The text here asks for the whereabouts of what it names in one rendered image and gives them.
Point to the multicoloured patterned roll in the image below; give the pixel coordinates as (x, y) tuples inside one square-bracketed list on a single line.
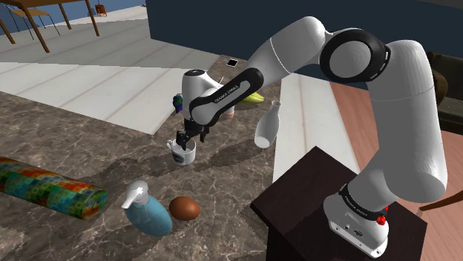
[(47, 188)]

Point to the dark brown sofa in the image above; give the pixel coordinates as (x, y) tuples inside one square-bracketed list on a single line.
[(446, 97)]

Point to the wooden chair with metal legs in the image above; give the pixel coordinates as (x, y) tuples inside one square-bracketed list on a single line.
[(30, 16)]

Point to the yellow-green banana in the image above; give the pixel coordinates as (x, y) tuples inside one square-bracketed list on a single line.
[(253, 98)]

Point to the pink cup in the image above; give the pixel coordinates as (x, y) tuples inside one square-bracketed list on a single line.
[(229, 114)]

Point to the brown wooden table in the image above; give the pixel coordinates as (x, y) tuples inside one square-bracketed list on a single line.
[(43, 14)]

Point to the brown egg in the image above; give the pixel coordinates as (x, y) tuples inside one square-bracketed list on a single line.
[(184, 208)]

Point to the dark brown robot stand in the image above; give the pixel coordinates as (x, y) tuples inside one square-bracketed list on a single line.
[(300, 213)]

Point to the white mug with dark print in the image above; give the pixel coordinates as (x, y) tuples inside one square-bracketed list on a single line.
[(184, 154)]

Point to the small black and white phone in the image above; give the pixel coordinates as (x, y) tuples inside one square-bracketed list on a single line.
[(232, 62)]

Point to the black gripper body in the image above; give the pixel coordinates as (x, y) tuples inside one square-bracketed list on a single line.
[(192, 126)]

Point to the small brown stool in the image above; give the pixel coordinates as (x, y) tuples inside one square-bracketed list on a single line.
[(101, 8)]

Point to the white ceramic bottle vase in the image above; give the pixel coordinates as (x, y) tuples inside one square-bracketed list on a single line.
[(268, 126)]

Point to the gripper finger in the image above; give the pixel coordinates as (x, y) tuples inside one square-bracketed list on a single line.
[(181, 138), (203, 137)]

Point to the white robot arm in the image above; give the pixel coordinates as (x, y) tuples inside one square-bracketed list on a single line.
[(405, 119)]

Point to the blue soap dispenser bottle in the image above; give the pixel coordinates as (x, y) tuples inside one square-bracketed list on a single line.
[(150, 215)]

